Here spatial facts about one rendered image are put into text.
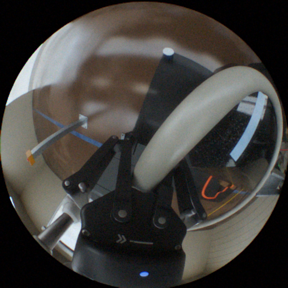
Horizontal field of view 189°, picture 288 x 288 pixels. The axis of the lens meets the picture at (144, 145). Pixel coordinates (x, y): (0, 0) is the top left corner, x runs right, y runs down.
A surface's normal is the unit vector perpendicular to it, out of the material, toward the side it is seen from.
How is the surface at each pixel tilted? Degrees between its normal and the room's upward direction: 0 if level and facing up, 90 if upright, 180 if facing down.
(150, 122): 0
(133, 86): 0
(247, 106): 44
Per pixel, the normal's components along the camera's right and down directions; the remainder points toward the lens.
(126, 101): -0.24, 0.48
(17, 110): 0.93, 0.36
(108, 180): 0.27, -0.80
